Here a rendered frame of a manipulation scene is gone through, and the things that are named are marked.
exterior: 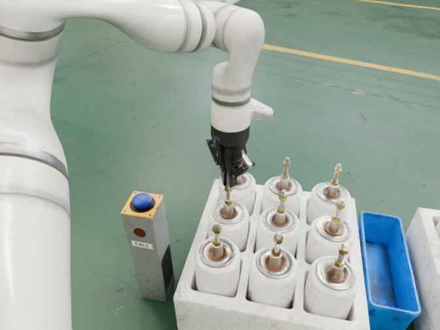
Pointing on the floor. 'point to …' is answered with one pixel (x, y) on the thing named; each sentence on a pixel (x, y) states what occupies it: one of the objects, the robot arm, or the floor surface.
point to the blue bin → (387, 272)
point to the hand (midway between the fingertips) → (228, 179)
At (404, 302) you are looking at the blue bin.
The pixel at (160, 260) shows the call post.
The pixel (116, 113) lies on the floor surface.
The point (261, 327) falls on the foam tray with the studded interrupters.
